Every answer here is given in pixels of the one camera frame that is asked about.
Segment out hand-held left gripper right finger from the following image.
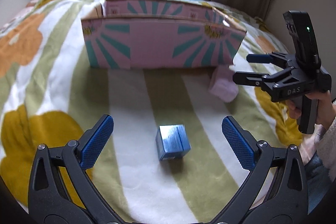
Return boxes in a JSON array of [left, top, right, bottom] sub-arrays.
[[222, 116, 309, 224]]

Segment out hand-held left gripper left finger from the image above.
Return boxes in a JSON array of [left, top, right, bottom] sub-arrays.
[[28, 114, 124, 224]]

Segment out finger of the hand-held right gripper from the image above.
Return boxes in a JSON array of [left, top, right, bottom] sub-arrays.
[[232, 67, 294, 88], [247, 52, 297, 67]]

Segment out patterned tissue pack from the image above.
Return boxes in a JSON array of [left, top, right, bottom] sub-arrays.
[[209, 65, 239, 103]]

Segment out small shiny blue box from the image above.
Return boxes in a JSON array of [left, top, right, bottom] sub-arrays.
[[156, 124, 191, 161]]

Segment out pink sunburst cardboard box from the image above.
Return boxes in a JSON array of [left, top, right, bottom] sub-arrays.
[[81, 0, 248, 69]]

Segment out person's right forearm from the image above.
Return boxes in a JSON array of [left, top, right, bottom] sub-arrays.
[[314, 118, 336, 169]]

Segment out person's right hand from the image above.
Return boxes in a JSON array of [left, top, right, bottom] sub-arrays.
[[285, 91, 336, 130]]

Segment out green striped flower blanket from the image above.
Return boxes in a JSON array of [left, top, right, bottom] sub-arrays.
[[0, 0, 315, 224]]

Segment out person's blue trousers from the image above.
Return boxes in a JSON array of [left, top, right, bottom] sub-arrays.
[[304, 153, 332, 194]]

